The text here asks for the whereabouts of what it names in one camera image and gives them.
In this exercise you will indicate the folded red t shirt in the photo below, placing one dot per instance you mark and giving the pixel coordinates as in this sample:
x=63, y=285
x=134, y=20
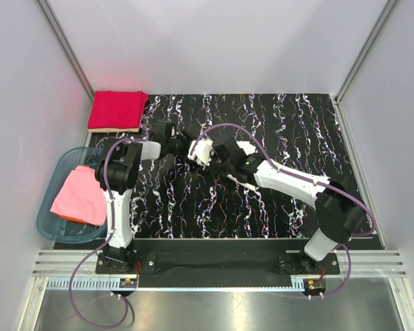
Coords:
x=117, y=109

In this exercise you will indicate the black marble pattern mat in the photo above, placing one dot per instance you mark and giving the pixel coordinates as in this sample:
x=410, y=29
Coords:
x=174, y=200

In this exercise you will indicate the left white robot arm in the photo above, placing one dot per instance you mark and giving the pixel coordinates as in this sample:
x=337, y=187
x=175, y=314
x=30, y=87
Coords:
x=117, y=173

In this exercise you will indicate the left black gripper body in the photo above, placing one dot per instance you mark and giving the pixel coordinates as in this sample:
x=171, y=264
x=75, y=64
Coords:
x=180, y=145

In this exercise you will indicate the pink t shirt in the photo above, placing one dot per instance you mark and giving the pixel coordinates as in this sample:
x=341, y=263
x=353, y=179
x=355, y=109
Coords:
x=81, y=197

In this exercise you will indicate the folded beige t shirt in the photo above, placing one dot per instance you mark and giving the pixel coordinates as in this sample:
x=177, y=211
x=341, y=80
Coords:
x=112, y=130

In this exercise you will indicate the right aluminium frame post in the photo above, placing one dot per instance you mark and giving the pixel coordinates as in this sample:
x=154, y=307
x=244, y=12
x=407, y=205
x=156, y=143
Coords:
x=382, y=19

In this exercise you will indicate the aluminium frame post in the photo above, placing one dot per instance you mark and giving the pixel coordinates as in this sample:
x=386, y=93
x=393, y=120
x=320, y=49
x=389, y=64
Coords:
x=65, y=46
x=382, y=19

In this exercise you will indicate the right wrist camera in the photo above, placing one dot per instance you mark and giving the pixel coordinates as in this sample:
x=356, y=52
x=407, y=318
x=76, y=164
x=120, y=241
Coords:
x=200, y=151

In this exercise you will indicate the left aluminium frame post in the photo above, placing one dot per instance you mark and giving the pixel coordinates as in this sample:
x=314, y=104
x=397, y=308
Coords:
x=65, y=46

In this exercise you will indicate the teal plastic basket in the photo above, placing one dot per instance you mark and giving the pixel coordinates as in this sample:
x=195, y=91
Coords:
x=55, y=228

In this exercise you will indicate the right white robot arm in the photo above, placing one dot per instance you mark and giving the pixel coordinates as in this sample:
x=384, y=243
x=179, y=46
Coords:
x=338, y=212

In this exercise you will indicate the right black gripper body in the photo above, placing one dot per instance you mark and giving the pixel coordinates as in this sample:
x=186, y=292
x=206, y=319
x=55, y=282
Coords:
x=224, y=167

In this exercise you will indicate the orange garment in basket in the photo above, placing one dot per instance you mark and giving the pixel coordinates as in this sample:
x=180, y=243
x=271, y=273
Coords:
x=72, y=219

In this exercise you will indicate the grey slotted cable duct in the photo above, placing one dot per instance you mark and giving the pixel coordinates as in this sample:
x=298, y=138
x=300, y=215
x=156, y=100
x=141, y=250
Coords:
x=118, y=283

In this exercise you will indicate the white t shirt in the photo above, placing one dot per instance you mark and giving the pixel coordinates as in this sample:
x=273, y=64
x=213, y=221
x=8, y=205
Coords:
x=249, y=166

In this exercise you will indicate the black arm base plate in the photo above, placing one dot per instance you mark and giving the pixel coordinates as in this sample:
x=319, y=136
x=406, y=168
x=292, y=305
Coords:
x=258, y=261

